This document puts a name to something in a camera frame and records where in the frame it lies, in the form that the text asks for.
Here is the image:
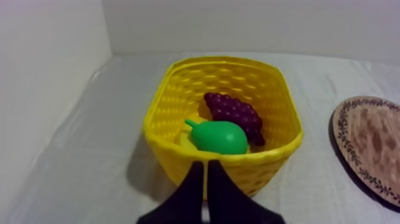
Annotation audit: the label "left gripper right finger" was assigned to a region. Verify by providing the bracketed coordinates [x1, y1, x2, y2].
[207, 160, 286, 224]

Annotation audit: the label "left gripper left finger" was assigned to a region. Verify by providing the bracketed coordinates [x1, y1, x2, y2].
[136, 160, 205, 224]

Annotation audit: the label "green toy pear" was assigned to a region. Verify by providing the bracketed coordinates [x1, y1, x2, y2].
[185, 119, 249, 155]

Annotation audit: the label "yellow plastic basket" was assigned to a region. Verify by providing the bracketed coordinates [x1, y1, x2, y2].
[142, 56, 305, 200]

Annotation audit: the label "round wooden board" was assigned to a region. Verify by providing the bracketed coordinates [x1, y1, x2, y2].
[331, 95, 400, 207]

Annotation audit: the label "purple toy grapes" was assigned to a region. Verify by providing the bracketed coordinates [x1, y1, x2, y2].
[204, 92, 266, 147]

